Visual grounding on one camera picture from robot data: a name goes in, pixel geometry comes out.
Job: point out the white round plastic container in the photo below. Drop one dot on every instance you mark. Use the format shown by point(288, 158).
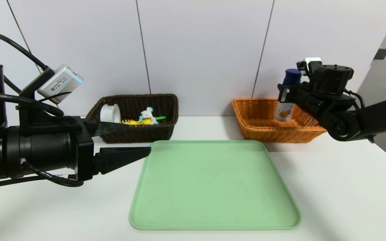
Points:
point(110, 113)

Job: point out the yellow duck scooter toy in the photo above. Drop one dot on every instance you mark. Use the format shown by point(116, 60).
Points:
point(147, 115)

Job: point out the orange wicker basket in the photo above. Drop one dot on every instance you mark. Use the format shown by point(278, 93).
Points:
point(263, 130)

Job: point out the blue white drink bottle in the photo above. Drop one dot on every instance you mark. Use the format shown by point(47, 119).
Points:
point(286, 112)

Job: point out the light green plastic tray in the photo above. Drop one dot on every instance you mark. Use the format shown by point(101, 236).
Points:
point(213, 187)

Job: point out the green yellow pasta spoon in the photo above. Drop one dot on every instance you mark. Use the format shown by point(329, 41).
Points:
point(161, 117)

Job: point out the dark brown wicker basket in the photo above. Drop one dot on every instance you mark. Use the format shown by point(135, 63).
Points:
point(136, 134)

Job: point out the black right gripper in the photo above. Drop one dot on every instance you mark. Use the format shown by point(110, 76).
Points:
point(283, 93)

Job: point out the black wall fixture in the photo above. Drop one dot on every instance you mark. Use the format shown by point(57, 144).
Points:
point(380, 54)

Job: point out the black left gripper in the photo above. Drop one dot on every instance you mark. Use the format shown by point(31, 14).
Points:
point(85, 150)

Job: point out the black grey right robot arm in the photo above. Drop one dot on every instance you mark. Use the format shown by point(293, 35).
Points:
point(374, 117)

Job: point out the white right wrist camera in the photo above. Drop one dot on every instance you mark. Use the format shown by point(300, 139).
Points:
point(310, 63)

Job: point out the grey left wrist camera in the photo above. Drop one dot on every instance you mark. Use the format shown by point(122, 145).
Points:
point(60, 83)

